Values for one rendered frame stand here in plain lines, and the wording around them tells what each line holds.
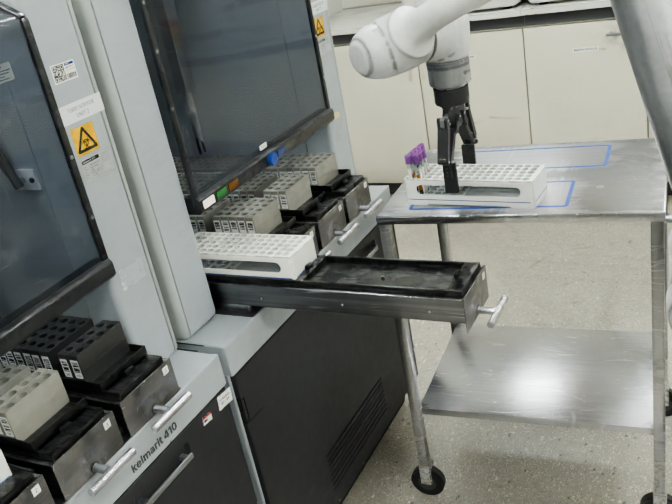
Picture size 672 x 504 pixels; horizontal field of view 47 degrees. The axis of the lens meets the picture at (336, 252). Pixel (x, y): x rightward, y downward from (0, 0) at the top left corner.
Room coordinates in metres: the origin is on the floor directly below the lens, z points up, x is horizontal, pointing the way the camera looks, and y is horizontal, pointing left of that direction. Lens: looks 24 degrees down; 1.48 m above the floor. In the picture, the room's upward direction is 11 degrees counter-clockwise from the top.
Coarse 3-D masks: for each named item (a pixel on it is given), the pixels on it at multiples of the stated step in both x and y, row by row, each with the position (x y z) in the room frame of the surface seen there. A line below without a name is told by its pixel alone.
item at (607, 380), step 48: (576, 144) 1.82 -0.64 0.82; (624, 144) 1.75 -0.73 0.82; (576, 192) 1.52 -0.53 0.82; (624, 192) 1.47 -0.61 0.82; (384, 240) 1.61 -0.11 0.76; (480, 336) 1.89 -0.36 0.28; (528, 336) 1.84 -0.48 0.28; (576, 336) 1.80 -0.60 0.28; (624, 336) 1.75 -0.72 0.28; (432, 384) 1.71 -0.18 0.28; (480, 384) 1.67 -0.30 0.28; (528, 384) 1.62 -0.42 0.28; (576, 384) 1.59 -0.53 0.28; (624, 384) 1.55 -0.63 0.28; (432, 480) 1.60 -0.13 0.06
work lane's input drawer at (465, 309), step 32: (320, 256) 1.46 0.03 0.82; (224, 288) 1.45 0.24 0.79; (256, 288) 1.41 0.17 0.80; (288, 288) 1.37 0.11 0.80; (320, 288) 1.35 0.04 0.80; (352, 288) 1.31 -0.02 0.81; (384, 288) 1.27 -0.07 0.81; (416, 288) 1.24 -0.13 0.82; (448, 288) 1.22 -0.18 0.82; (480, 288) 1.27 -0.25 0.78; (448, 320) 1.20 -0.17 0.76
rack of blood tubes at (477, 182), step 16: (432, 176) 1.63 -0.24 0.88; (464, 176) 1.59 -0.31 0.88; (480, 176) 1.57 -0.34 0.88; (496, 176) 1.55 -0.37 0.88; (512, 176) 1.54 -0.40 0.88; (528, 176) 1.52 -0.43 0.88; (544, 176) 1.55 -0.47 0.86; (416, 192) 1.63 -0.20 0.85; (432, 192) 1.63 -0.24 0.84; (464, 192) 1.63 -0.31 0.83; (480, 192) 1.62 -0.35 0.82; (496, 192) 1.60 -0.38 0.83; (512, 192) 1.58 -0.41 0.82; (528, 192) 1.49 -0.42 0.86; (544, 192) 1.54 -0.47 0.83; (528, 208) 1.49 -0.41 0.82
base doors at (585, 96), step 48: (336, 48) 3.93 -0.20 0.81; (480, 48) 3.56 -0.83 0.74; (528, 48) 3.44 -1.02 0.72; (624, 48) 3.23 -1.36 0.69; (384, 96) 3.82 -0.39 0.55; (432, 96) 3.69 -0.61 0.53; (480, 96) 3.57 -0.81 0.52; (576, 96) 3.34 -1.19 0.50; (624, 96) 3.23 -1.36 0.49; (384, 144) 3.84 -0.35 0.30; (432, 144) 3.71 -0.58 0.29; (480, 144) 3.58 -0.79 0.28; (528, 144) 3.46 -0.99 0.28
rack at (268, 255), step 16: (208, 240) 1.55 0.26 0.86; (224, 240) 1.55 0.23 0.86; (240, 240) 1.52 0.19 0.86; (256, 240) 1.50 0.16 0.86; (272, 240) 1.48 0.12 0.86; (288, 240) 1.47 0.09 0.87; (304, 240) 1.45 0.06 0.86; (208, 256) 1.48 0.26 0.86; (224, 256) 1.46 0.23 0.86; (240, 256) 1.44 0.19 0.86; (256, 256) 1.42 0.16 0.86; (272, 256) 1.40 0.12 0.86; (288, 256) 1.39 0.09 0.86; (304, 256) 1.42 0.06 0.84; (208, 272) 1.49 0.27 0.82; (224, 272) 1.47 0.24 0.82; (240, 272) 1.45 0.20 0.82; (256, 272) 1.43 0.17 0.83; (272, 272) 1.41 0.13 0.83; (288, 272) 1.39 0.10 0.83
